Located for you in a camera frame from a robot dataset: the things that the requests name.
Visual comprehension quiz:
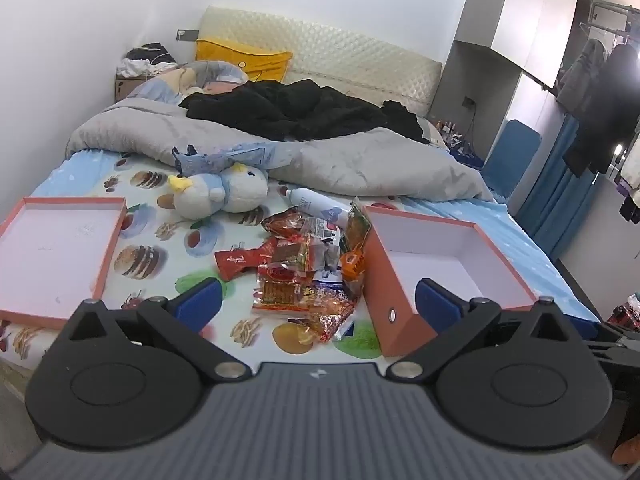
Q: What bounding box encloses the white spray bottle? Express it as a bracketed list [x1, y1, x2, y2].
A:
[285, 187, 353, 228]

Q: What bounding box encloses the blue curtain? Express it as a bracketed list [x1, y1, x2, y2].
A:
[515, 110, 618, 263]

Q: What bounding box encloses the brown cardboard box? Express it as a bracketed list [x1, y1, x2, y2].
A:
[115, 74, 148, 103]

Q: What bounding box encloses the red bag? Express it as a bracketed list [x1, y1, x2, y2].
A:
[607, 292, 640, 331]

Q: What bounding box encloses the grey wall cabinet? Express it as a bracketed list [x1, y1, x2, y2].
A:
[430, 0, 581, 131]

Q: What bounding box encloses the red label strips packet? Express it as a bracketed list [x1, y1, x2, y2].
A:
[252, 262, 313, 313]

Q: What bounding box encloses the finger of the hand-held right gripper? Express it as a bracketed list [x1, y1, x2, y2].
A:
[589, 321, 640, 368]

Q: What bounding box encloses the cream padded headboard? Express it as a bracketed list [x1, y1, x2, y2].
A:
[199, 6, 443, 118]

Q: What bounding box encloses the yellow pillow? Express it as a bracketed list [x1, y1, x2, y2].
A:
[195, 36, 293, 83]

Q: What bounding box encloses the orange pink cardboard box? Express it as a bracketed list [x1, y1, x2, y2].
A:
[361, 204, 538, 357]

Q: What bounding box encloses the group of small bottles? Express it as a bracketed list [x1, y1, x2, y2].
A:
[435, 119, 483, 161]

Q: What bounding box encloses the brown red sticks packet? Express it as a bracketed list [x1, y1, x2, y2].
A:
[270, 237, 315, 272]

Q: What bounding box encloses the orange pink box lid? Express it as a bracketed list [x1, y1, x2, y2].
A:
[0, 196, 128, 331]

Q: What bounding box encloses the green orange snack packet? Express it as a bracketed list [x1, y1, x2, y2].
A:
[346, 199, 372, 261]

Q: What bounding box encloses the large black garment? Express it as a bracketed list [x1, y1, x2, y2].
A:
[178, 79, 396, 142]

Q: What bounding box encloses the small black garment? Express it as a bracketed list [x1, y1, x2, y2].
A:
[384, 101, 431, 144]

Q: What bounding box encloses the large red orange snack packet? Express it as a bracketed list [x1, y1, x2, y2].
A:
[287, 285, 357, 345]

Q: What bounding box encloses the grey duvet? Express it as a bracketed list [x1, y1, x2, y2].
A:
[65, 95, 498, 203]

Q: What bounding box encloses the hanging grey jacket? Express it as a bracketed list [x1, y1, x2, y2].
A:
[555, 39, 607, 117]

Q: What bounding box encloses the clear packet with white label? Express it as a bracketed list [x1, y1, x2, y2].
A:
[300, 217, 342, 248]

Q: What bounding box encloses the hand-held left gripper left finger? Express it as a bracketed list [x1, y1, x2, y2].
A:
[60, 276, 248, 383]

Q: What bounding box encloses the fruit print bed sheet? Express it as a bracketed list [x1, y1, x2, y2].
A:
[0, 152, 391, 376]

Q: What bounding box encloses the white blue plush penguin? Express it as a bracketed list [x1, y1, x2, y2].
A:
[167, 162, 269, 219]

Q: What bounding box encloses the small orange snack packet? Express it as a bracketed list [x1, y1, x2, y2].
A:
[340, 249, 366, 279]

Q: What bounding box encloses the hanging black jacket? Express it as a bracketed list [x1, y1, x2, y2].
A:
[565, 42, 640, 178]

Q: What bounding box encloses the dark red snack packet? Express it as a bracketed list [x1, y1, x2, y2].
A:
[215, 239, 278, 282]

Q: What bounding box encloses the blue covered chair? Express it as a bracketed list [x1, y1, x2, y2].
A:
[482, 119, 543, 198]

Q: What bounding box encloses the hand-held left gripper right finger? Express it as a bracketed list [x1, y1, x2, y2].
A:
[390, 278, 576, 383]

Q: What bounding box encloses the clear red snack packet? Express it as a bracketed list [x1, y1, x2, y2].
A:
[261, 210, 312, 241]

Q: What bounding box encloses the brown rounded object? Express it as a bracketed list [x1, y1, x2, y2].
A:
[612, 427, 640, 466]

